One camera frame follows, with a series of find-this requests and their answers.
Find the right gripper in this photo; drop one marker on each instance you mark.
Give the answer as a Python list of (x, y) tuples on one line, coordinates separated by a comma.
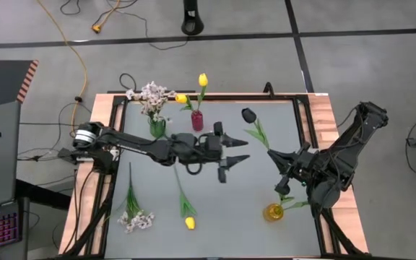
[(302, 164)]

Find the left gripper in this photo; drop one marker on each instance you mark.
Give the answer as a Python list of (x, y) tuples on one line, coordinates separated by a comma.
[(208, 148)]

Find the black artificial tulip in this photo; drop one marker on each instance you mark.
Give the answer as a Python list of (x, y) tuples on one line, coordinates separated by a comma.
[(279, 190), (248, 115)]

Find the yellow artificial tulip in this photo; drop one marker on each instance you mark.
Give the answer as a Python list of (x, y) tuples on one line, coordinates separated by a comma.
[(181, 98), (203, 79), (190, 223)]

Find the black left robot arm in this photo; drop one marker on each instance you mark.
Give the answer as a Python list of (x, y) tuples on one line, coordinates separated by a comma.
[(135, 142)]

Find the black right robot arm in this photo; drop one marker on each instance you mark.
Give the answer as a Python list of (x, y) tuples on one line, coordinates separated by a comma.
[(356, 133)]

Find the red vase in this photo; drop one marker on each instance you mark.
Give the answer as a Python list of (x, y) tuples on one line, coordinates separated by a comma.
[(197, 122)]

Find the amber glass vase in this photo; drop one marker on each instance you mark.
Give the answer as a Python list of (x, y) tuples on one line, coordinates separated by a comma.
[(273, 213)]

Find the green glass vase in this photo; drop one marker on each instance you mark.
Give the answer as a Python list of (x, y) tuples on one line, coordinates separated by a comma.
[(157, 129)]

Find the grey table mat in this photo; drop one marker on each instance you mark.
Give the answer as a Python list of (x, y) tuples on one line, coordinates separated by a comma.
[(229, 224)]

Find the black round stand base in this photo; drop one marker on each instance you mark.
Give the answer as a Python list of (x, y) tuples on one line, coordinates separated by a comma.
[(192, 25)]

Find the black orange-edged foam mat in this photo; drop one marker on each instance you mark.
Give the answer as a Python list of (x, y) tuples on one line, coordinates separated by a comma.
[(2, 81)]

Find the black aluminium table frame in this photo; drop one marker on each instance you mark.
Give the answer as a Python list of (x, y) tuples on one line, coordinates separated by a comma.
[(237, 97)]

